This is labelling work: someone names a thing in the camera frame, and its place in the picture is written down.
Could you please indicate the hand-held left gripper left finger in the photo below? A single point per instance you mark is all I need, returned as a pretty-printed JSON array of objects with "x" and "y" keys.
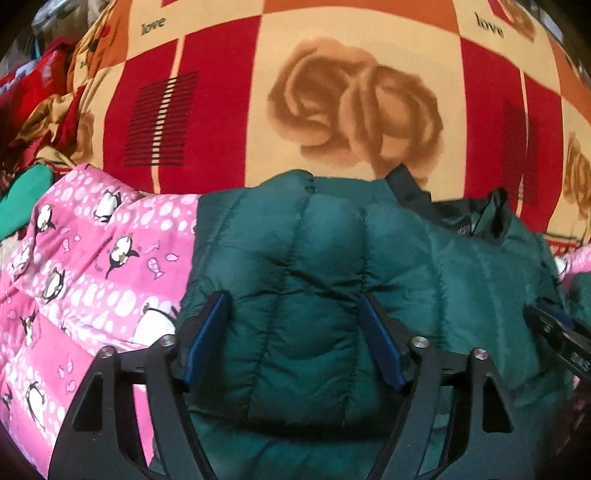
[{"x": 210, "y": 323}]

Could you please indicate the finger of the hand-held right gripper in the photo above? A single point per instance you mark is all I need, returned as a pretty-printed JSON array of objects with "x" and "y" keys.
[{"x": 554, "y": 330}]

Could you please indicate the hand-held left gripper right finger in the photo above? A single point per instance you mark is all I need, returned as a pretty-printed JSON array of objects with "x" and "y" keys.
[{"x": 381, "y": 339}]

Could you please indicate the dark green puffer jacket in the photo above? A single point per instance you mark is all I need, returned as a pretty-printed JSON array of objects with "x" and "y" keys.
[{"x": 304, "y": 258}]

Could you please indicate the pink penguin print quilt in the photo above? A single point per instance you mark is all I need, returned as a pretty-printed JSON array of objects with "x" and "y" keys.
[{"x": 92, "y": 286}]

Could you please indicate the green cloth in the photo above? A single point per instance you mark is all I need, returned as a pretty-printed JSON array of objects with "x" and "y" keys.
[{"x": 21, "y": 198}]

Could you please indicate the red orange rose print blanket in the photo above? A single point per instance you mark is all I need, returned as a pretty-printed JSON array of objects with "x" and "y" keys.
[{"x": 360, "y": 92}]

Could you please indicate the red printed cloth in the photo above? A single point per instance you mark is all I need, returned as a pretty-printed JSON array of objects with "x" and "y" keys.
[{"x": 37, "y": 74}]

